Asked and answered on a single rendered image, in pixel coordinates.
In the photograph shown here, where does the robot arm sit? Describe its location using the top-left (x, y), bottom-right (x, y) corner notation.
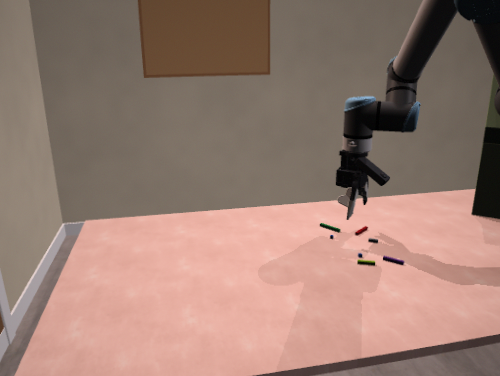
top-left (342, 0), bottom-right (500, 186)

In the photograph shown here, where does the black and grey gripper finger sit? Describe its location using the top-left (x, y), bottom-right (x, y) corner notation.
top-left (358, 175), bottom-right (368, 205)
top-left (337, 178), bottom-right (359, 220)

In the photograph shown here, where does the lime green rod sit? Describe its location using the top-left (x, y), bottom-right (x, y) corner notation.
top-left (357, 260), bottom-right (375, 266)

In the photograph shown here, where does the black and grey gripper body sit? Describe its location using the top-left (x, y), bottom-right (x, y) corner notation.
top-left (336, 150), bottom-right (368, 190)

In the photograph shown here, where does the purple rod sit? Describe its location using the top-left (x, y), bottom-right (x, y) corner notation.
top-left (383, 256), bottom-right (404, 265)

